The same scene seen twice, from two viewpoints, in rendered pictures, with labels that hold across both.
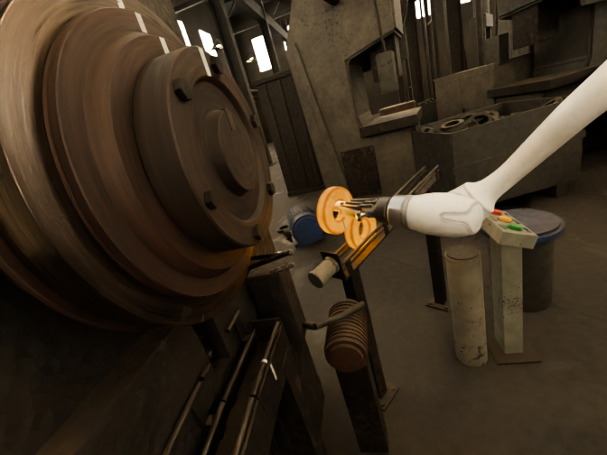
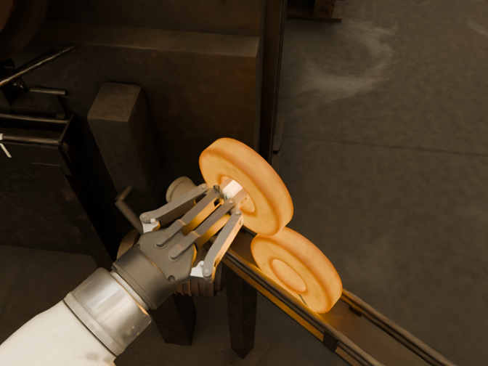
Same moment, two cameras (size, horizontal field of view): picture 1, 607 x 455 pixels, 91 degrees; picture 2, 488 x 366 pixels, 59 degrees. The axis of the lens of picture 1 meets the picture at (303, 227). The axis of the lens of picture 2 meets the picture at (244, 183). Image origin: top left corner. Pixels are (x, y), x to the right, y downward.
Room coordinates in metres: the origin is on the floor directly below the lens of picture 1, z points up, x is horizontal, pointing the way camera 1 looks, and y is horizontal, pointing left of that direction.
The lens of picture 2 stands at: (0.86, -0.46, 1.32)
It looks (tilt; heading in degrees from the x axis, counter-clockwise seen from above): 54 degrees down; 82
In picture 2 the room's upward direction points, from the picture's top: straight up
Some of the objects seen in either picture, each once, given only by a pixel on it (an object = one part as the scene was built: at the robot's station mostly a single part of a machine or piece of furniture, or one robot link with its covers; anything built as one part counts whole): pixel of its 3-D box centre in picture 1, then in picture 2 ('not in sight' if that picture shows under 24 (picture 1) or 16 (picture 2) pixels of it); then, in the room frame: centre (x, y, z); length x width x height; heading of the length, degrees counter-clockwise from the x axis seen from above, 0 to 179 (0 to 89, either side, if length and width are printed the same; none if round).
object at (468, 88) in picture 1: (479, 112); not in sight; (3.96, -2.66, 0.55); 1.10 x 0.53 x 1.10; 5
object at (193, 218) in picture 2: (356, 209); (191, 220); (0.83, -0.17, 0.84); 0.11 x 0.01 x 0.04; 42
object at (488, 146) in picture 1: (482, 156); not in sight; (2.51, -1.70, 0.39); 1.03 x 0.83 x 0.77; 90
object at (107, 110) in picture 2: (277, 303); (129, 143); (0.71, 0.13, 0.68); 0.11 x 0.08 x 0.24; 75
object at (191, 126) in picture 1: (224, 155); not in sight; (0.46, 0.08, 1.11); 0.28 x 0.06 x 0.28; 165
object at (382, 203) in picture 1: (378, 209); (158, 263); (0.79, -0.22, 0.84); 0.09 x 0.08 x 0.07; 40
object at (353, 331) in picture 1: (359, 378); (184, 297); (0.77, -0.04, 0.27); 0.22 x 0.13 x 0.53; 165
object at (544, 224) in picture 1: (519, 260); not in sight; (1.20, -0.97, 0.21); 0.32 x 0.32 x 0.43
